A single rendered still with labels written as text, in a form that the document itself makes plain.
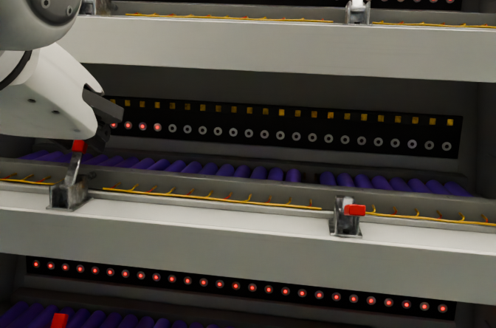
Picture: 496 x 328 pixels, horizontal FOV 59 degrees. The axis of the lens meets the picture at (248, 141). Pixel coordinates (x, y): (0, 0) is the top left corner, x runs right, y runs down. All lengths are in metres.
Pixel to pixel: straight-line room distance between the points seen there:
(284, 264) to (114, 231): 0.16
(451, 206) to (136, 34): 0.35
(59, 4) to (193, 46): 0.23
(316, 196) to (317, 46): 0.15
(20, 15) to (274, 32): 0.26
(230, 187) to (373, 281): 0.17
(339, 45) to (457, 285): 0.23
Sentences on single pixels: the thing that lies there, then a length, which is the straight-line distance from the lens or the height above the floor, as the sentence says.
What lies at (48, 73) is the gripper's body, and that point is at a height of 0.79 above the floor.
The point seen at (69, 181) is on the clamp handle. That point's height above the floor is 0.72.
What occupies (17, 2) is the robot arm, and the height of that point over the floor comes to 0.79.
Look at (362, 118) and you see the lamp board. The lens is 0.56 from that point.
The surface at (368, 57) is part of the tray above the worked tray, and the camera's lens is 0.42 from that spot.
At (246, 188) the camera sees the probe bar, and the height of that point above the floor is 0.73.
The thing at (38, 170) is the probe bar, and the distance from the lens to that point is 0.54.
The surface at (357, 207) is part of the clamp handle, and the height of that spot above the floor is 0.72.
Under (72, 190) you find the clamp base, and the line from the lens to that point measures 0.45.
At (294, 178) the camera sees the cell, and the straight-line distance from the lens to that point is 0.50.
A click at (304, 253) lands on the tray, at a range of 0.39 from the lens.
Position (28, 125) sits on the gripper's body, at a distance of 0.39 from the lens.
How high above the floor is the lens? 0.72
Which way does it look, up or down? 8 degrees up
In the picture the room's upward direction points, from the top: 5 degrees clockwise
